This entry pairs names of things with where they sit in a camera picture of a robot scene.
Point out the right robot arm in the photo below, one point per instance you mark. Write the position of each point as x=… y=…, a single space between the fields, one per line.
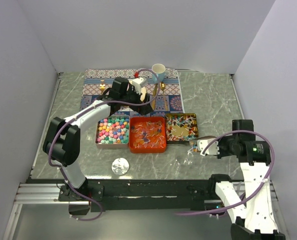
x=252 y=217

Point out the silver tin of star candies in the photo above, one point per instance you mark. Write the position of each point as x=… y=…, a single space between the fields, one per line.
x=112 y=133

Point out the aluminium rail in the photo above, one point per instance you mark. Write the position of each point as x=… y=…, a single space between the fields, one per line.
x=53 y=193

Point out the gold tin of lollipops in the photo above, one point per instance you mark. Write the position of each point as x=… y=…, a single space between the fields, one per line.
x=181 y=128

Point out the patterned blue placemat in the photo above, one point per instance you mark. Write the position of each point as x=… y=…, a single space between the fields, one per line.
x=91 y=89

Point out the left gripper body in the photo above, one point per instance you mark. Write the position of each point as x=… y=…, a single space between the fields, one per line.
x=133 y=96

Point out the cream and orange plate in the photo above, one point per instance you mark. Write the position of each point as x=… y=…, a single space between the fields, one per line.
x=134 y=97

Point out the blue mug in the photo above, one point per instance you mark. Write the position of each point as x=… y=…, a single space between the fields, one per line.
x=159 y=70

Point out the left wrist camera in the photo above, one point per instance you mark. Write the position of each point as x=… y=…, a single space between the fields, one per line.
x=138 y=84

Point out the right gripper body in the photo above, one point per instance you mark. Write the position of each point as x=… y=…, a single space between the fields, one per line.
x=226 y=145

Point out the gold fork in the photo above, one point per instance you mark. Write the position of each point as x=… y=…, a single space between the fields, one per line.
x=102 y=86

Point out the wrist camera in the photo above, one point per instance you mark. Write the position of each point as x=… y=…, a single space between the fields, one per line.
x=210 y=149
x=138 y=84

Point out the orange tin of lollipops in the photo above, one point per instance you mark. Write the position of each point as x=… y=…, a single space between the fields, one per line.
x=147 y=135

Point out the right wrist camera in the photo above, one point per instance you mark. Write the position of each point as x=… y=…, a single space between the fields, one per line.
x=210 y=149

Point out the clear jar lid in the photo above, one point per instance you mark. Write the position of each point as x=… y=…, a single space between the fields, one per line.
x=120 y=166

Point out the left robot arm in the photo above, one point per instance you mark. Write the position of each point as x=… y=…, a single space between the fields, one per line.
x=62 y=141

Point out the gold spoon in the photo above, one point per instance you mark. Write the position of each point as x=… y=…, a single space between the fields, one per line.
x=162 y=88

